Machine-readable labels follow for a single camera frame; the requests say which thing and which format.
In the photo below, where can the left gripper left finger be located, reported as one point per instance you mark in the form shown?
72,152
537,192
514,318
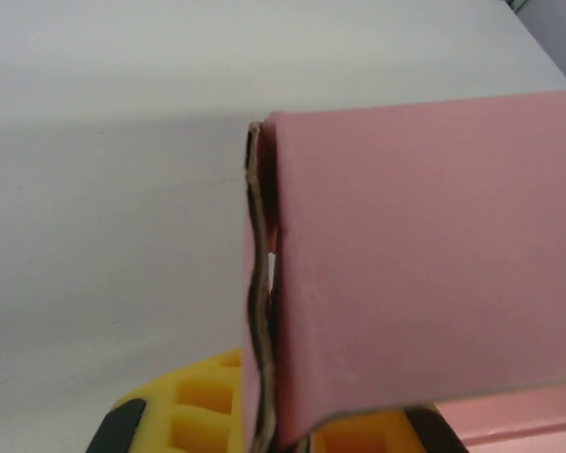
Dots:
193,401

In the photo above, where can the pink cardboard box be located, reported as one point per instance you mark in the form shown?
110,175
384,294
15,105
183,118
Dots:
405,245

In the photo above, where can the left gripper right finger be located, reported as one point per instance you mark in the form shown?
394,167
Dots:
405,429

